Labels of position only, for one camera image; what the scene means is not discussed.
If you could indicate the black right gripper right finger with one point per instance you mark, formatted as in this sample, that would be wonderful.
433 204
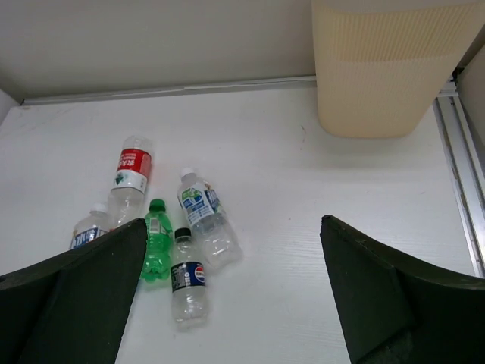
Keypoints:
395 308

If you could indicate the green plastic soda bottle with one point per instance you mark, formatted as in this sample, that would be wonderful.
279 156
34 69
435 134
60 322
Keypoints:
157 262

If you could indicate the grapefruit label clear bottle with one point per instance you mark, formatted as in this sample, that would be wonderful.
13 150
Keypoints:
94 225

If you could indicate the green white label bottle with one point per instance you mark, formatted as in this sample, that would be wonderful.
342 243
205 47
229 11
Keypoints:
208 221

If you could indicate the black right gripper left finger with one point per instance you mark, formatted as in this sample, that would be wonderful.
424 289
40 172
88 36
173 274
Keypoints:
73 307

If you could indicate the black label pepsi bottle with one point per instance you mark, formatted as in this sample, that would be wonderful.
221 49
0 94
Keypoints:
189 305

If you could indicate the cream plastic waste bin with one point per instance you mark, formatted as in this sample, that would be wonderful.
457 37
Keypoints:
380 64

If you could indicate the red label clear bottle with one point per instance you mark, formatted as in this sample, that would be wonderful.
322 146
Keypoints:
130 181

